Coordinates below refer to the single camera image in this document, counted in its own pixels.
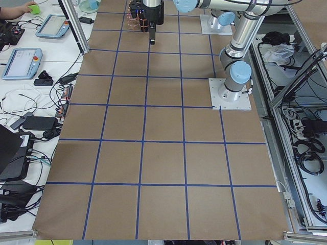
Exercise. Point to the blue foam block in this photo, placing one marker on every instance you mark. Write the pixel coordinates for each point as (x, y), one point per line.
(93, 4)

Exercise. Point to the crumpled white cloth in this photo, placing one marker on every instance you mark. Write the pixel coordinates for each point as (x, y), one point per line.
(279, 54)

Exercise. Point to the dark wine bottle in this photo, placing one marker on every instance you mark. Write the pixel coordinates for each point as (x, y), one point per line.
(160, 18)

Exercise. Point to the green glass bowl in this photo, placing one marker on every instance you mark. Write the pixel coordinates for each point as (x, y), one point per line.
(84, 7)

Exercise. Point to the black power brick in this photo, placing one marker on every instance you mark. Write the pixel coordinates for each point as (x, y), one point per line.
(39, 123)

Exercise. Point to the blue teach pendant near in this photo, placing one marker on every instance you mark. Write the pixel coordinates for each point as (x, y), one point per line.
(23, 64)

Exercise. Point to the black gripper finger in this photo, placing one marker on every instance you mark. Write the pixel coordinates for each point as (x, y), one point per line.
(152, 32)

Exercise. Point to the copper wire wine basket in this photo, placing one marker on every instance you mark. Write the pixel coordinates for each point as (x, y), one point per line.
(132, 17)

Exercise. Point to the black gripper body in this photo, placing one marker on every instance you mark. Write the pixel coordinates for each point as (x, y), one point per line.
(155, 16)

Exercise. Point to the black power adapter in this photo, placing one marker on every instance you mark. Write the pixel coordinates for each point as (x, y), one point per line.
(86, 20)

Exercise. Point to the aluminium frame post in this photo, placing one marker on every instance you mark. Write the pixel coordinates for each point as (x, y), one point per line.
(75, 25)

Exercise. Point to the dark bottle in basket front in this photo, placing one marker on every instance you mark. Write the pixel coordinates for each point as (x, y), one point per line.
(143, 24)

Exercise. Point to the black laptop computer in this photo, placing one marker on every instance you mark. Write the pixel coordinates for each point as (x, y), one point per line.
(15, 151)

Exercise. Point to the person hand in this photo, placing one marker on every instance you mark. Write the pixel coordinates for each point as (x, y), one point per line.
(11, 13)

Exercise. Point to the blue teach pendant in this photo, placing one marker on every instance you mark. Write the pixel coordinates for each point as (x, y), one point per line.
(23, 64)
(54, 26)

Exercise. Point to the blue teach pendant far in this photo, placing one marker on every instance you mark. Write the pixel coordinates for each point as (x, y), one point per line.
(54, 26)

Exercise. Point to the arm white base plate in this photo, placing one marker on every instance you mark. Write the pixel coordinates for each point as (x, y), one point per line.
(220, 25)
(223, 99)

